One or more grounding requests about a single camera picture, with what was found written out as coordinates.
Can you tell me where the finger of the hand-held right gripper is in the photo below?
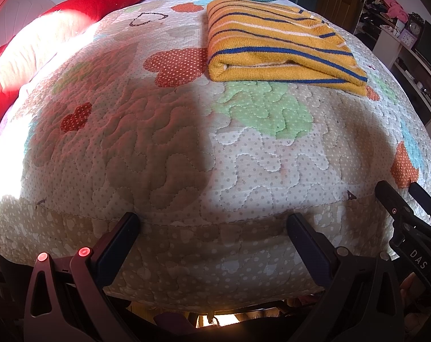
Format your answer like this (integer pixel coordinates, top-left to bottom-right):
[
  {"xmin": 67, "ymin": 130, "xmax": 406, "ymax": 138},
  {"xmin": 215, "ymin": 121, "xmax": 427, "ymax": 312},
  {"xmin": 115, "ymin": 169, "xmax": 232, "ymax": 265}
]
[
  {"xmin": 408, "ymin": 182, "xmax": 431, "ymax": 219},
  {"xmin": 375, "ymin": 180, "xmax": 415, "ymax": 221}
]

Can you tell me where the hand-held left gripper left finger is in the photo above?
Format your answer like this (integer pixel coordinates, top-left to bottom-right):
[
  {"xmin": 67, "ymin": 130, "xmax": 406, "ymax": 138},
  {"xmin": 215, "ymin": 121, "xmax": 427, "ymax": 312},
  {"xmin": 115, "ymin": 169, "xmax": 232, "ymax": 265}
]
[{"xmin": 23, "ymin": 212, "xmax": 142, "ymax": 342}]

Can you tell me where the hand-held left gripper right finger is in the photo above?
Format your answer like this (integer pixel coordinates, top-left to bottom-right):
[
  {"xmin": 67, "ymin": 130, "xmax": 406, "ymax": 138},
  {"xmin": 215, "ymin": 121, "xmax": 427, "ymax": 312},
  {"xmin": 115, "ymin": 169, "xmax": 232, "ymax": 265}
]
[{"xmin": 286, "ymin": 213, "xmax": 405, "ymax": 342}]

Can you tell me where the yellow striped knit garment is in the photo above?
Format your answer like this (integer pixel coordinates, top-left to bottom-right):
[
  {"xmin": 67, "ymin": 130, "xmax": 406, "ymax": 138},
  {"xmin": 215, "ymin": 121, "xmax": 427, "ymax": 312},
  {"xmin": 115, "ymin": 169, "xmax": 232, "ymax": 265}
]
[{"xmin": 205, "ymin": 0, "xmax": 369, "ymax": 97}]

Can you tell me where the heart pattern quilted bedspread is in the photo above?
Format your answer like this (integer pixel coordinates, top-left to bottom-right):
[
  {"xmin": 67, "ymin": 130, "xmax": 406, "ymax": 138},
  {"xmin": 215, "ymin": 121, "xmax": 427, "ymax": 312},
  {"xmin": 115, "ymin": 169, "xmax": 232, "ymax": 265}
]
[{"xmin": 0, "ymin": 0, "xmax": 431, "ymax": 314}]

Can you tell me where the shelf with clutter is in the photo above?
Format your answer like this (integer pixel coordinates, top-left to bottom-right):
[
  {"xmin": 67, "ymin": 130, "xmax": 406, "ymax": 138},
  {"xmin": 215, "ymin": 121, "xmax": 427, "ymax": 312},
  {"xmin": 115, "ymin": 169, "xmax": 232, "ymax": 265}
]
[{"xmin": 374, "ymin": 25, "xmax": 431, "ymax": 123}]

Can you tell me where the black screen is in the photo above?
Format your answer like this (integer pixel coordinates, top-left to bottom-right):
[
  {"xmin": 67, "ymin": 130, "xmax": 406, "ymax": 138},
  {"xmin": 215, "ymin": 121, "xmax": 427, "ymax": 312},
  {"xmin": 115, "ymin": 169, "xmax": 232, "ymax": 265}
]
[{"xmin": 415, "ymin": 19, "xmax": 431, "ymax": 69}]

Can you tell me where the small purple clock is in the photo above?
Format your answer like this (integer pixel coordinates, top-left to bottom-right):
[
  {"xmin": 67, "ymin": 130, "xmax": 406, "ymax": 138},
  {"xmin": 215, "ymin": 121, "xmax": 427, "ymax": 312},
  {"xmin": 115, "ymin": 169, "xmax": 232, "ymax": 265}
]
[{"xmin": 399, "ymin": 28, "xmax": 416, "ymax": 48}]

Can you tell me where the black ornate clock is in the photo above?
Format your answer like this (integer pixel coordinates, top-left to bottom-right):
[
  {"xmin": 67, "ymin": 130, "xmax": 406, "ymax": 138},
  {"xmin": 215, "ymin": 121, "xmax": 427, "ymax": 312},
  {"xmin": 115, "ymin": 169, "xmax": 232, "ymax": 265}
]
[{"xmin": 404, "ymin": 12, "xmax": 424, "ymax": 40}]

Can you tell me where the pink cloth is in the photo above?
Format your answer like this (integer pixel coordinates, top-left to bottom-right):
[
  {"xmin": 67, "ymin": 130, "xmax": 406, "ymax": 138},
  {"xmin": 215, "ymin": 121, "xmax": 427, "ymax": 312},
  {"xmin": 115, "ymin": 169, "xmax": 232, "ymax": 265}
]
[{"xmin": 383, "ymin": 0, "xmax": 410, "ymax": 23}]

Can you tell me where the red blanket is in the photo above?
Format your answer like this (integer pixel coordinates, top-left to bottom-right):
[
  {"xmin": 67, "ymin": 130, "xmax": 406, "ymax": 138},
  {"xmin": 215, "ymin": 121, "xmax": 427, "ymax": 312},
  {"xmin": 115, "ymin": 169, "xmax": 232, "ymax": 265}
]
[{"xmin": 0, "ymin": 0, "xmax": 164, "ymax": 132}]

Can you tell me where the white headboard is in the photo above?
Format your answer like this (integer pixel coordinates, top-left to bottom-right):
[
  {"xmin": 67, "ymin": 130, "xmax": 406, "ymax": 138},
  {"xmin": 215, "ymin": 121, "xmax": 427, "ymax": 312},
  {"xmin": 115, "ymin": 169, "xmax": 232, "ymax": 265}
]
[{"xmin": 0, "ymin": 0, "xmax": 56, "ymax": 55}]

